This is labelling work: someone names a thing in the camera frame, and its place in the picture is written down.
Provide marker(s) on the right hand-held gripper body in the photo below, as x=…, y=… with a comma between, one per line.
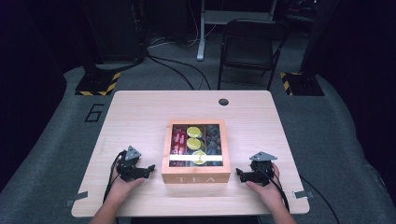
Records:
x=261, y=172

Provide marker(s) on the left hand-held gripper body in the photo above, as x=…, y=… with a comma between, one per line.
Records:
x=132, y=168

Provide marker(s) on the green-lidded coffee capsule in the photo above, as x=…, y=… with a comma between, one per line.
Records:
x=199, y=157
x=194, y=143
x=194, y=132

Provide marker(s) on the wooden tea box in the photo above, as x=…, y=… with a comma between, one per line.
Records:
x=196, y=175

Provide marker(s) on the person's right hand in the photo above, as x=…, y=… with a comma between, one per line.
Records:
x=271, y=194

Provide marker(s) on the person's left hand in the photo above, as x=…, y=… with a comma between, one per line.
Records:
x=120, y=189

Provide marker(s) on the red coffee sachet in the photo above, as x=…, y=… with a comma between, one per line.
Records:
x=175, y=140
x=183, y=141

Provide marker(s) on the grey tape piece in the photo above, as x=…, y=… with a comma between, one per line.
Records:
x=77, y=197
x=303, y=194

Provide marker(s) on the black stand with striped base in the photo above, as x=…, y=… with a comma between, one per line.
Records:
x=303, y=84
x=98, y=84

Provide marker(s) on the black folding chair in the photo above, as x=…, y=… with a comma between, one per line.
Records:
x=249, y=46

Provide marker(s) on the white desk frame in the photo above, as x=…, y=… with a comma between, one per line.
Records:
x=201, y=37

